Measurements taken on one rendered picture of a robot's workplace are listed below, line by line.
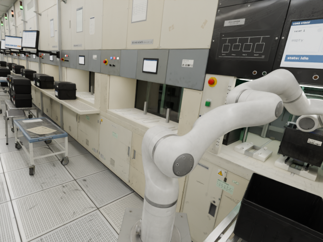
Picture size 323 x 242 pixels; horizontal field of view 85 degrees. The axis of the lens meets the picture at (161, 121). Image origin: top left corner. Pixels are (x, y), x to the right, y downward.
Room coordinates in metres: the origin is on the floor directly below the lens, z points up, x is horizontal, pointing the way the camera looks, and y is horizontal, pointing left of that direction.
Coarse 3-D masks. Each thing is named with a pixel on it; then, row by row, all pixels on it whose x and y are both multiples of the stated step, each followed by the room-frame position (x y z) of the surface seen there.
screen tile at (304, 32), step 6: (294, 30) 0.97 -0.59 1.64; (300, 30) 0.95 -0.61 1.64; (306, 30) 0.93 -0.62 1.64; (312, 30) 0.92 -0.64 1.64; (294, 36) 0.96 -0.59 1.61; (300, 36) 0.94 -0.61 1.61; (306, 36) 0.93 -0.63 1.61; (312, 36) 0.91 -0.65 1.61; (318, 36) 0.90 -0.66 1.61; (306, 42) 0.92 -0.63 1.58; (312, 42) 0.91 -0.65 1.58; (318, 42) 0.89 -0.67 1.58; (288, 48) 0.97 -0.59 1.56; (294, 48) 0.95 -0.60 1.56; (300, 48) 0.93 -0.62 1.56; (306, 48) 0.92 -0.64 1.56; (312, 48) 0.90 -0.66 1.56; (318, 48) 0.89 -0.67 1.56
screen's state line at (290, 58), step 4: (288, 56) 0.96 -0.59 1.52; (292, 56) 0.95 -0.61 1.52; (296, 56) 0.94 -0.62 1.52; (300, 56) 0.93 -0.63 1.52; (304, 56) 0.92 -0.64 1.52; (308, 56) 0.91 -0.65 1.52; (312, 56) 0.90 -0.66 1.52; (316, 56) 0.89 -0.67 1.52; (320, 56) 0.88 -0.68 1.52; (284, 60) 0.97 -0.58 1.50; (288, 60) 0.96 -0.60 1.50; (292, 60) 0.95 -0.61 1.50; (296, 60) 0.94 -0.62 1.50; (300, 60) 0.92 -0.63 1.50; (304, 60) 0.91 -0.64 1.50; (308, 60) 0.90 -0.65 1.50; (312, 60) 0.89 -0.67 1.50; (316, 60) 0.88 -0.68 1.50; (320, 60) 0.87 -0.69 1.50
